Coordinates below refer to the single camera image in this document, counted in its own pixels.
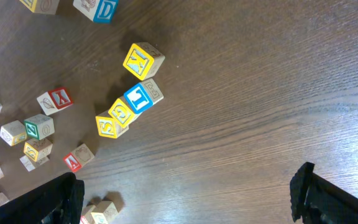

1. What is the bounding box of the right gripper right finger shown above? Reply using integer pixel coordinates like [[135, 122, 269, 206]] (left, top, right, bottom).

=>
[[290, 162, 358, 224]]

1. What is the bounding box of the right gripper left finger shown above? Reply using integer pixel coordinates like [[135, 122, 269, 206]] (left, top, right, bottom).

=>
[[0, 172, 85, 224]]

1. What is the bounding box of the yellow C block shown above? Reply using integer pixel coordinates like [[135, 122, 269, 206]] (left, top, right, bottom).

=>
[[91, 201, 119, 224]]

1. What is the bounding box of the red A block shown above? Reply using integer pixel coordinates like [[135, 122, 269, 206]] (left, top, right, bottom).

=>
[[63, 144, 94, 172]]

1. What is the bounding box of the yellow block centre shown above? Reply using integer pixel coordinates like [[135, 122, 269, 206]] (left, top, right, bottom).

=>
[[24, 138, 53, 162]]

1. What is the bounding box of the green Z block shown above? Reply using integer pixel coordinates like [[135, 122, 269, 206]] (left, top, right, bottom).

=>
[[24, 114, 55, 141]]

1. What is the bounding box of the wooden block centre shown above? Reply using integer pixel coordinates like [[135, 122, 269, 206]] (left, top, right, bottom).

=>
[[0, 120, 27, 146]]

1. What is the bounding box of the yellow S block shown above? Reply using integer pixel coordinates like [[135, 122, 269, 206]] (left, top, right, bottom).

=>
[[96, 111, 129, 139]]

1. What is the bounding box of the white wooden block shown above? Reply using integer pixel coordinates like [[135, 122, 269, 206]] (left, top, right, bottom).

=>
[[37, 87, 73, 116]]

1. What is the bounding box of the yellow G block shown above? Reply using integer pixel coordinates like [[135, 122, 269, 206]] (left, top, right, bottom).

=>
[[108, 96, 140, 128]]

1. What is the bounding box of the blue T block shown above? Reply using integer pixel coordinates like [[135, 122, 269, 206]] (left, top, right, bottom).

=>
[[124, 78, 164, 114]]

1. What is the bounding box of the yellow K block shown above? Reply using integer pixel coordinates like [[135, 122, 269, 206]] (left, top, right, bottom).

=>
[[122, 42, 165, 81]]

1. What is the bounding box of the yellow block top right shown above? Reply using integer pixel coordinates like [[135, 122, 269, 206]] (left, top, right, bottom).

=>
[[19, 0, 60, 15]]

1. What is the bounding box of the wooden block blue D side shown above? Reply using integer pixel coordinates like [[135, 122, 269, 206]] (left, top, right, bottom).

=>
[[72, 0, 119, 24]]

